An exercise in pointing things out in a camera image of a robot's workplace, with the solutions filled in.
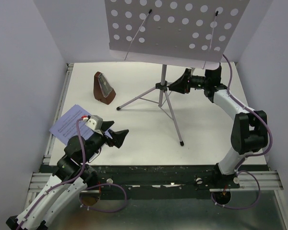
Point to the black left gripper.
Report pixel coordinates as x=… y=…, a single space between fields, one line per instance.
x=118 y=137

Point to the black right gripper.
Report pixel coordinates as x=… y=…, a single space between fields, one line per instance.
x=181 y=85

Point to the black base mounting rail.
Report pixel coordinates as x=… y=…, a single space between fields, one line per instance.
x=153 y=182

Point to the lilac perforated music stand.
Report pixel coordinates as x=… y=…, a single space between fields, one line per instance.
x=193 y=33

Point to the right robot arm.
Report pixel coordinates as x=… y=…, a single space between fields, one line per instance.
x=249 y=133

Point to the brown wooden metronome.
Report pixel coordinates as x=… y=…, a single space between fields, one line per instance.
x=102 y=90

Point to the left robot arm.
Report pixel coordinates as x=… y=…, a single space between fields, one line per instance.
x=72 y=174

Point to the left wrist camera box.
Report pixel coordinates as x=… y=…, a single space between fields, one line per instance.
x=93 y=122

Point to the lilac sheet music page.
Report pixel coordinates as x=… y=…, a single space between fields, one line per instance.
x=65 y=127

